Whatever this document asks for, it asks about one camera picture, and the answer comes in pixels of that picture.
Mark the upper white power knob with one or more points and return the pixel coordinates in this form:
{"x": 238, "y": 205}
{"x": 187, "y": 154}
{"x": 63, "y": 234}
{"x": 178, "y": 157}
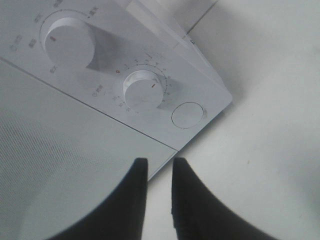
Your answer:
{"x": 70, "y": 43}

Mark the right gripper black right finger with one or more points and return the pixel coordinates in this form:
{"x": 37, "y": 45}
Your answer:
{"x": 198, "y": 215}

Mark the white microwave oven body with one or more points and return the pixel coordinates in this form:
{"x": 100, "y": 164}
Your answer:
{"x": 130, "y": 35}

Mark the lower white timer knob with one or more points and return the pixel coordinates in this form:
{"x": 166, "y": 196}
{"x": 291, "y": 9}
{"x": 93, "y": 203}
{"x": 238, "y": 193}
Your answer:
{"x": 143, "y": 90}

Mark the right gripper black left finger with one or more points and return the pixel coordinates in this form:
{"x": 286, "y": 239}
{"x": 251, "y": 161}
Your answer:
{"x": 121, "y": 215}

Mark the round white door button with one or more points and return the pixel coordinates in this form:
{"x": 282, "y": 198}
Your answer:
{"x": 187, "y": 115}

